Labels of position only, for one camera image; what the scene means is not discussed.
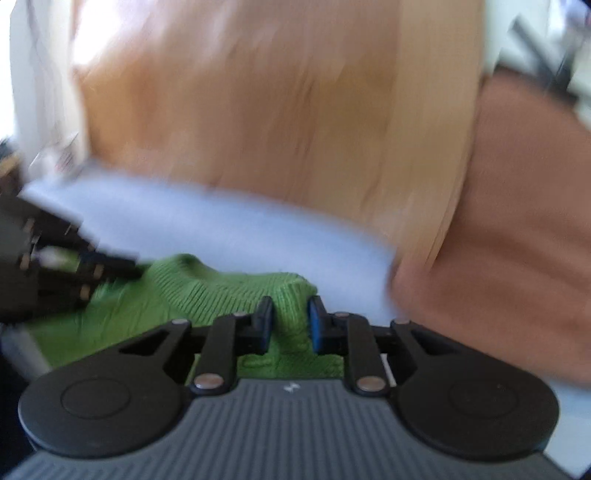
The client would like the green navy white knit sweater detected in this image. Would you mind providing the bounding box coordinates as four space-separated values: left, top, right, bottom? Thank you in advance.
26 254 344 379

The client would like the blue striped bed sheet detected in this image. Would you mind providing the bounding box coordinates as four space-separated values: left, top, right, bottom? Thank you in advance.
0 158 591 476

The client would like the brown leather cushion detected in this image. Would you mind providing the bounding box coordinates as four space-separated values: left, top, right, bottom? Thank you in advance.
390 73 590 385

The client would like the wooden headboard panel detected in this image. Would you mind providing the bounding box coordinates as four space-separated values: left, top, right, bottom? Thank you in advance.
70 0 484 265

